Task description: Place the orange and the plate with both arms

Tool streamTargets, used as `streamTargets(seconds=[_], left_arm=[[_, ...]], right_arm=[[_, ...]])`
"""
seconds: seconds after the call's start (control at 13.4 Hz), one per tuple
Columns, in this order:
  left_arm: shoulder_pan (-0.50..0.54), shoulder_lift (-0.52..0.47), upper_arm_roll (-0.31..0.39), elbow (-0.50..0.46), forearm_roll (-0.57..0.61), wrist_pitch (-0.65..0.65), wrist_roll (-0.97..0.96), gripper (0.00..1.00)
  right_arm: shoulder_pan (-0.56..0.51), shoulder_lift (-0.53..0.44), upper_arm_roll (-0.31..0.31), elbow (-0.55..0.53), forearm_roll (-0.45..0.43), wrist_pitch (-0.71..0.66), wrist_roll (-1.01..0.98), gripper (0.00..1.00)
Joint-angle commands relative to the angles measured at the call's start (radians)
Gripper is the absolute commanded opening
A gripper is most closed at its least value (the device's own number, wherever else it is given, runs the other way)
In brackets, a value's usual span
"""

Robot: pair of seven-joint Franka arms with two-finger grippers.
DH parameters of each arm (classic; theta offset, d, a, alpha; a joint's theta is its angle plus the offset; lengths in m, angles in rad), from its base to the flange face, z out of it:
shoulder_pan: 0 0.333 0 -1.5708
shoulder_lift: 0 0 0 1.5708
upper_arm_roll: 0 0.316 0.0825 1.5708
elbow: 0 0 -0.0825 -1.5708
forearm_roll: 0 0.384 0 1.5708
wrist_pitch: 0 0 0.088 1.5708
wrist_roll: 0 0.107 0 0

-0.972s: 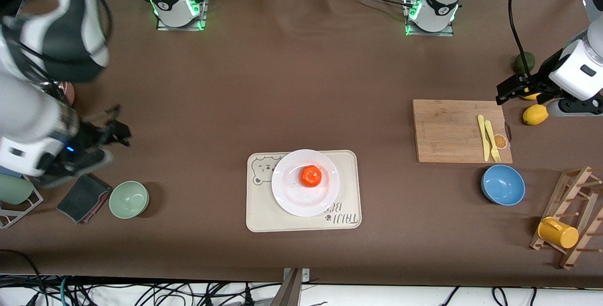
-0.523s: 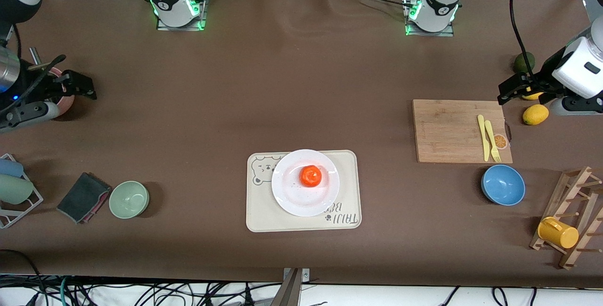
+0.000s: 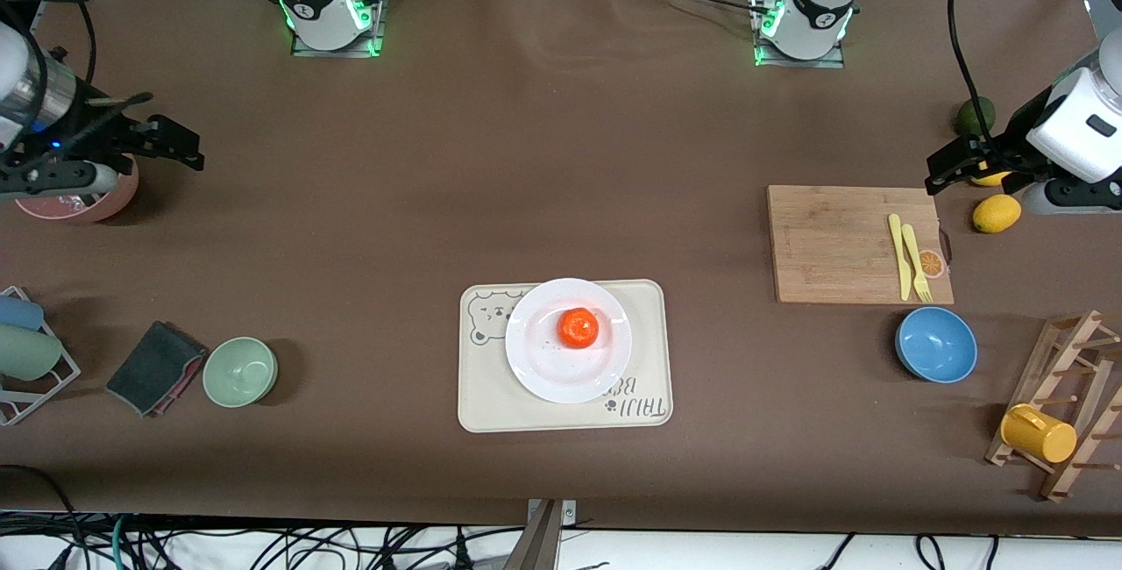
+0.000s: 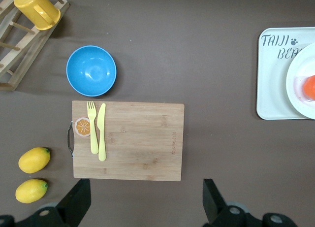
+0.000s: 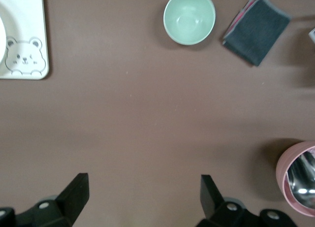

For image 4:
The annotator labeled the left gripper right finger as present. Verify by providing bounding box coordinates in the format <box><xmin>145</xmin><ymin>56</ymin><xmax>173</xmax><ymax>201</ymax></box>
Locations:
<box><xmin>203</xmin><ymin>179</ymin><xmax>299</xmax><ymax>227</ymax></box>

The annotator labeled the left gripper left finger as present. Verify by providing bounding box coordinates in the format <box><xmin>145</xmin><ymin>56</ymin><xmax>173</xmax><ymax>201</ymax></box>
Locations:
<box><xmin>0</xmin><ymin>179</ymin><xmax>92</xmax><ymax>227</ymax></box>

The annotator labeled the white round plate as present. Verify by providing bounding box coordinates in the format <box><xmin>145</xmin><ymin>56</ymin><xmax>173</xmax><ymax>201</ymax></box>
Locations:
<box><xmin>286</xmin><ymin>41</ymin><xmax>315</xmax><ymax>120</ymax></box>

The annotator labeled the orange mandarin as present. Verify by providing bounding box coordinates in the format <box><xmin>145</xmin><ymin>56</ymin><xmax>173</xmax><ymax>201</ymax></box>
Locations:
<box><xmin>302</xmin><ymin>74</ymin><xmax>315</xmax><ymax>102</ymax></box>

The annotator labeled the yellow lemon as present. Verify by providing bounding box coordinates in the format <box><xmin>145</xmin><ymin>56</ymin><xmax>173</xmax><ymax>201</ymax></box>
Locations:
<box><xmin>15</xmin><ymin>179</ymin><xmax>49</xmax><ymax>204</ymax></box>
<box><xmin>18</xmin><ymin>147</ymin><xmax>51</xmax><ymax>174</ymax></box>

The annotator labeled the yellow plastic fork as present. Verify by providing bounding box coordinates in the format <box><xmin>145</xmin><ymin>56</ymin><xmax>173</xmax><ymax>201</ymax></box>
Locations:
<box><xmin>87</xmin><ymin>100</ymin><xmax>99</xmax><ymax>155</ymax></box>

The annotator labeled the orange slice coaster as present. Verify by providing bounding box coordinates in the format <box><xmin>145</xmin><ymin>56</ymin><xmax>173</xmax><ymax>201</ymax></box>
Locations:
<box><xmin>74</xmin><ymin>117</ymin><xmax>92</xmax><ymax>137</ymax></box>

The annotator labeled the yellow plastic knife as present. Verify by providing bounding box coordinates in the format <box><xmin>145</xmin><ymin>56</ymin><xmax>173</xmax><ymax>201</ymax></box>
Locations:
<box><xmin>96</xmin><ymin>103</ymin><xmax>107</xmax><ymax>162</ymax></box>

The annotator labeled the bamboo cutting board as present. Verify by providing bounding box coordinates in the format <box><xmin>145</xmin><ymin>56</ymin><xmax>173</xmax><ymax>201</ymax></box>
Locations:
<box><xmin>66</xmin><ymin>100</ymin><xmax>185</xmax><ymax>182</ymax></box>

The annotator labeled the cream tray with bear print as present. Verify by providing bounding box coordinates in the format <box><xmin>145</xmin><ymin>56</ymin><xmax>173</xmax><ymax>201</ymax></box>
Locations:
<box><xmin>255</xmin><ymin>27</ymin><xmax>315</xmax><ymax>121</ymax></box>

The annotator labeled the blue bowl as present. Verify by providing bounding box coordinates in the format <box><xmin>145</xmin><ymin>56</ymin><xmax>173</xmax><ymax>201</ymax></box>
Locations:
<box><xmin>65</xmin><ymin>45</ymin><xmax>118</xmax><ymax>97</ymax></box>

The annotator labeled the wooden mug rack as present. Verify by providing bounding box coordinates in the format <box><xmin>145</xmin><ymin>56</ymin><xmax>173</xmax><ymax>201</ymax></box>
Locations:
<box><xmin>0</xmin><ymin>0</ymin><xmax>70</xmax><ymax>92</ymax></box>

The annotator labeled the yellow mug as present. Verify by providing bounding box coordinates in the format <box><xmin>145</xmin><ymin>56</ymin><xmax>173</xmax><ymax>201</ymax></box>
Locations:
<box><xmin>13</xmin><ymin>0</ymin><xmax>62</xmax><ymax>31</ymax></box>

